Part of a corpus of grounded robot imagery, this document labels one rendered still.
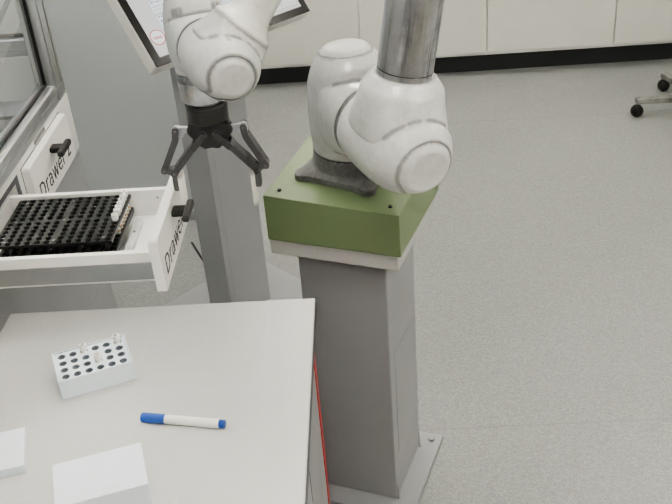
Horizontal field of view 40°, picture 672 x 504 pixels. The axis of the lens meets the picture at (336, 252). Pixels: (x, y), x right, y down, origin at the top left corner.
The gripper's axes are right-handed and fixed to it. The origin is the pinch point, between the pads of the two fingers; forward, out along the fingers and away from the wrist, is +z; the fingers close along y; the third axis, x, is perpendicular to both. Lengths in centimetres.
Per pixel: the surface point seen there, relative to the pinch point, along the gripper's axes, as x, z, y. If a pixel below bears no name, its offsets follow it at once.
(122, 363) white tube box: 34.7, 11.3, 13.8
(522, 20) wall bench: -283, 63, -106
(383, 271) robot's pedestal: -5.6, 22.1, -30.5
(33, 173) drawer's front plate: -15.7, 0.2, 40.9
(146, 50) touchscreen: -62, -9, 24
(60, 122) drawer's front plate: -38, -1, 41
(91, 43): -155, 20, 66
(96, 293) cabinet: -39, 46, 42
